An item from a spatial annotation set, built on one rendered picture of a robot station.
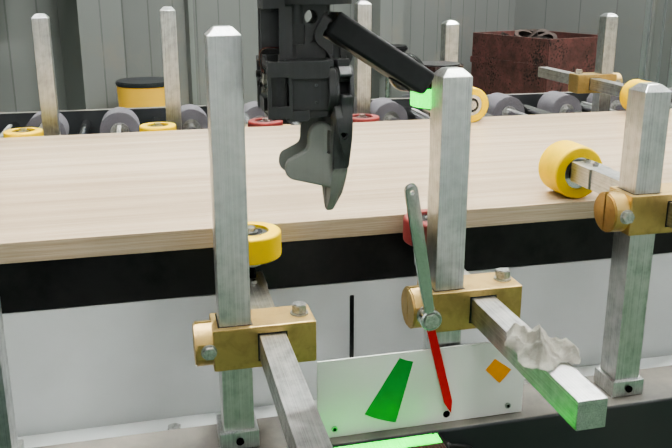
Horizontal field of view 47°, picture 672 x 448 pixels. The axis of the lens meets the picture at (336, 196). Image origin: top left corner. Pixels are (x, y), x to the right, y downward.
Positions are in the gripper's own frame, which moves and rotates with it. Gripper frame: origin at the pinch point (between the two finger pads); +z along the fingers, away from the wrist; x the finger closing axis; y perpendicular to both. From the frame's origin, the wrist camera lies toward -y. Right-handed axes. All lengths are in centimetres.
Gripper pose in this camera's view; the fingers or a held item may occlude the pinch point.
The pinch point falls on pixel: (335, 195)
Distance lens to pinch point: 78.0
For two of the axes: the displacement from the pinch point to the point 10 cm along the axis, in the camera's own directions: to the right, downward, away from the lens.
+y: -9.7, 0.6, -2.3
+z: 0.0, 9.6, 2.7
